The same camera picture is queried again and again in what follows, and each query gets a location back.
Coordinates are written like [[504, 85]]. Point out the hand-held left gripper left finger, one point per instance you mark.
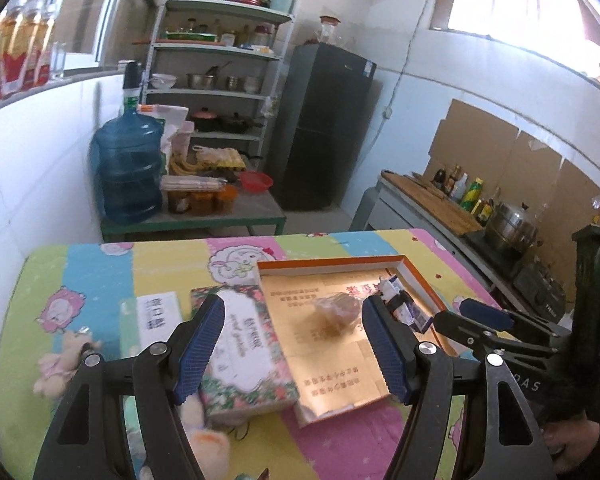
[[202, 347]]

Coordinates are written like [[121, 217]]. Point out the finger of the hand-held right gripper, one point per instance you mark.
[[485, 312], [460, 330]]

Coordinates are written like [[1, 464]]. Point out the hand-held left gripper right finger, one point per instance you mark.
[[385, 347]]

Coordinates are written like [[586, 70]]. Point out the blue and white packet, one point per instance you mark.
[[412, 317]]

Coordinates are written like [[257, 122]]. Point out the orange cardboard box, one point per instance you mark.
[[325, 360]]

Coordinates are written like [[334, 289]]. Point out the person's right hand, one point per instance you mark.
[[572, 442]]

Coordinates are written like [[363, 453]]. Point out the floral tissue pack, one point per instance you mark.
[[245, 355]]

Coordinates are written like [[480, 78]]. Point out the small white packet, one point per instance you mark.
[[157, 312]]

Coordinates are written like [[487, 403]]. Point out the black countertop appliance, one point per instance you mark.
[[537, 290]]

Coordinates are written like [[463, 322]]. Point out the black induction cooker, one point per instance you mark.
[[495, 255]]

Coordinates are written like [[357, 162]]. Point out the clear bag of bread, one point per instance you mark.
[[337, 310]]

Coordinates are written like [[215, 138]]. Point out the steel pot with lid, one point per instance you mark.
[[511, 227]]

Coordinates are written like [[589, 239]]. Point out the dark oil bottle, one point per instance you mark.
[[487, 211]]

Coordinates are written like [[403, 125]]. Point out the white plush toy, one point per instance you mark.
[[207, 452]]

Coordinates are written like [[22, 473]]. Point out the green and yellow bottle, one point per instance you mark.
[[472, 194]]

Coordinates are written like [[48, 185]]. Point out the wooden cutting board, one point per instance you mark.
[[430, 200]]

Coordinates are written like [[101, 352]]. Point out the white condiment bottle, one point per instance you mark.
[[460, 189]]

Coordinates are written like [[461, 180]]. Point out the brown sauce bottle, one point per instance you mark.
[[453, 180]]

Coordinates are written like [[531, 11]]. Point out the dark sauce bottle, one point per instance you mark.
[[438, 177]]

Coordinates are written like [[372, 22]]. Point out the jar of orange sauce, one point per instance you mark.
[[178, 202], [227, 200], [202, 203]]

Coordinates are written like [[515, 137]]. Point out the beige plush toy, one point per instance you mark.
[[55, 375]]

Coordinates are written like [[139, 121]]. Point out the cardboard sheet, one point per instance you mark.
[[585, 200], [470, 135], [537, 170]]

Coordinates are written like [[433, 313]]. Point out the low green table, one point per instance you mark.
[[260, 205]]

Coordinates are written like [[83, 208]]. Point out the red plastic bowl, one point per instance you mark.
[[255, 181]]

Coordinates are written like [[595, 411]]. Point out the bunch of bananas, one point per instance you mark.
[[182, 166]]

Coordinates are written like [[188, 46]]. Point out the blue water jug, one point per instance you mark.
[[127, 170]]

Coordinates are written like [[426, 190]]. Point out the pink plastic container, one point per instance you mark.
[[182, 142]]

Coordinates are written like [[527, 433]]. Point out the red cooking pot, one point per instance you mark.
[[205, 121]]

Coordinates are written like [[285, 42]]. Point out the black refrigerator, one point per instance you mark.
[[320, 125]]

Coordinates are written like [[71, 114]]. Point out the white paper bag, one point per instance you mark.
[[170, 117]]

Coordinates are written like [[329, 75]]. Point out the white ceramic bowl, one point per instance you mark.
[[163, 81]]

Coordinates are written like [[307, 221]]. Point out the black water pump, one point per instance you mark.
[[131, 77]]

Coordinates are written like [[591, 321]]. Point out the high barred window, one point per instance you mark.
[[505, 5]]

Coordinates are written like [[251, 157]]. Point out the green tray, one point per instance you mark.
[[190, 36]]

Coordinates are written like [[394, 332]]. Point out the clear drinking glass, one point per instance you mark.
[[58, 62]]

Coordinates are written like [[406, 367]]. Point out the glass jar with red lid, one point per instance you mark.
[[329, 30]]

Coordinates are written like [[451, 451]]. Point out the white metal shelf rack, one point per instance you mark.
[[220, 8]]

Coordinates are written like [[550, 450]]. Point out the teal canister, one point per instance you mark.
[[283, 2]]

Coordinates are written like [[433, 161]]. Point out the sliding window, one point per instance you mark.
[[105, 5]]

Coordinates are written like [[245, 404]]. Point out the white wall socket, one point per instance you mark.
[[387, 112]]

